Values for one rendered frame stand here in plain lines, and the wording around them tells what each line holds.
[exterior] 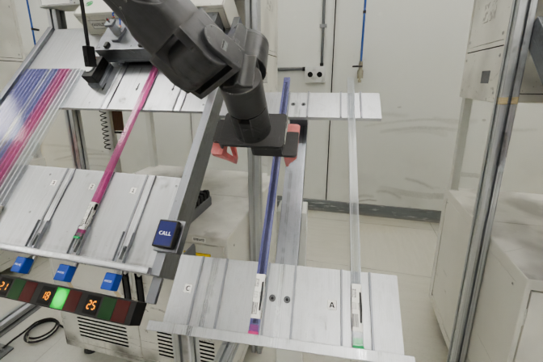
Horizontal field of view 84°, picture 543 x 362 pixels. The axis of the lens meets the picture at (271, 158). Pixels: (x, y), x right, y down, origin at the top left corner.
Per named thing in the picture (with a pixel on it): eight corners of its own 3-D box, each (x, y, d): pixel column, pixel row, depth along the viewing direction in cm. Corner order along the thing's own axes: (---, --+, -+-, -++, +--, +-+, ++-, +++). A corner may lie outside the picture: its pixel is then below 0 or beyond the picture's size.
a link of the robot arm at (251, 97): (212, 89, 37) (258, 86, 36) (220, 52, 40) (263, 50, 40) (225, 124, 42) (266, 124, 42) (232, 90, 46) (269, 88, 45)
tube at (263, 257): (258, 335, 42) (258, 335, 41) (249, 334, 42) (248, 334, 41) (290, 81, 69) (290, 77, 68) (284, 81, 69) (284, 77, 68)
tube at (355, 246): (362, 349, 40) (364, 349, 39) (351, 348, 40) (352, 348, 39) (353, 81, 66) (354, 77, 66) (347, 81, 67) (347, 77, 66)
